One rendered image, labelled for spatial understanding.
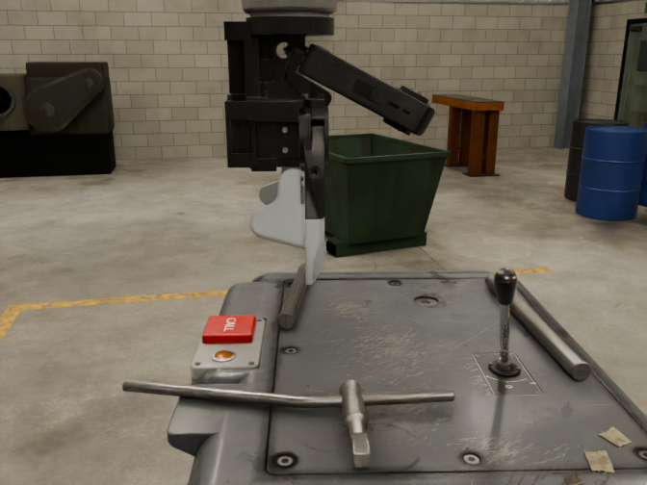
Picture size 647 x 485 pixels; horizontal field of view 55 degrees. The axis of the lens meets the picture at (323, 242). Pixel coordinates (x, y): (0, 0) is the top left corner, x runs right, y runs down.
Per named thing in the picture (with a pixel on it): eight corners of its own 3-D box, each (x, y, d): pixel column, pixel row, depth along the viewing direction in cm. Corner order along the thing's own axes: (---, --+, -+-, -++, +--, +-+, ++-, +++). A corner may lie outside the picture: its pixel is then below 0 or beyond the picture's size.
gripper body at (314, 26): (238, 161, 56) (231, 21, 53) (331, 160, 56) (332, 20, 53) (227, 177, 49) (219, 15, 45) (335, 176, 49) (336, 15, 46)
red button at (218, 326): (210, 329, 80) (209, 314, 79) (256, 328, 80) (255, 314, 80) (202, 350, 74) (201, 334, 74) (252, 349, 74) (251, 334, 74)
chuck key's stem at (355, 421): (375, 471, 51) (361, 397, 62) (375, 448, 51) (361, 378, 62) (349, 472, 51) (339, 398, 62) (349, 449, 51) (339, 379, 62)
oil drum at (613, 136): (563, 209, 663) (573, 126, 637) (612, 206, 674) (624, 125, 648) (597, 222, 607) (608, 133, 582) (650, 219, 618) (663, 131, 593)
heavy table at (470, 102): (427, 158, 987) (430, 94, 958) (453, 157, 995) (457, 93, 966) (470, 176, 836) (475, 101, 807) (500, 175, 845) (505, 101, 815)
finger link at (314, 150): (302, 227, 51) (301, 127, 52) (323, 226, 51) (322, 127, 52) (301, 215, 46) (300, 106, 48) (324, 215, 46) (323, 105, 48)
